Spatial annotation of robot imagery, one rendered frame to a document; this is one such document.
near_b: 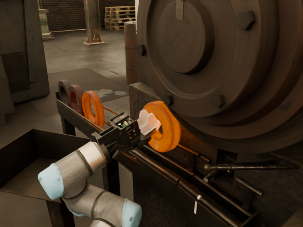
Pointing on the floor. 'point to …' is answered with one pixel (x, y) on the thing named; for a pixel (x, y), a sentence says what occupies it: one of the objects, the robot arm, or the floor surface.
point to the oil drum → (131, 53)
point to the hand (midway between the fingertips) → (159, 120)
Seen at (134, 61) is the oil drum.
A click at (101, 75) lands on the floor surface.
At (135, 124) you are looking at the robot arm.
